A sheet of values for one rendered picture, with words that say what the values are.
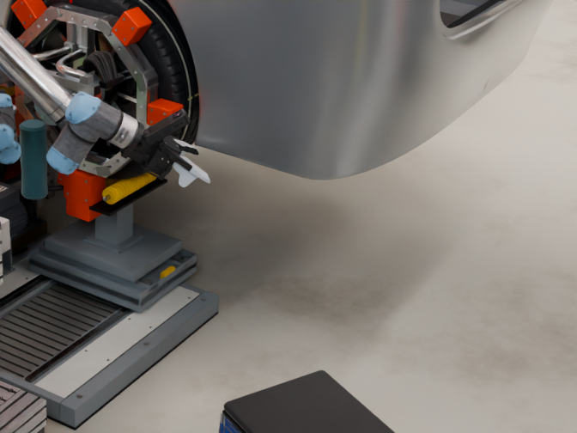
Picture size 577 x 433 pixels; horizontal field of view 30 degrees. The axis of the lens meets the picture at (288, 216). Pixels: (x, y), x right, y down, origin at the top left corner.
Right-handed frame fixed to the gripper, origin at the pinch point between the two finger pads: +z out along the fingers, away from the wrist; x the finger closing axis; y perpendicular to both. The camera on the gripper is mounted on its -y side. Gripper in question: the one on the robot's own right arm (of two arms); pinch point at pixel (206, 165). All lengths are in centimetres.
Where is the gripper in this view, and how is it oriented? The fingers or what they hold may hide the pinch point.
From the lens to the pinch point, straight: 257.6
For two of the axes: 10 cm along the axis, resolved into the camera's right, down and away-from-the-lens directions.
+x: 2.6, 4.9, -8.3
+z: 7.7, 4.1, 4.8
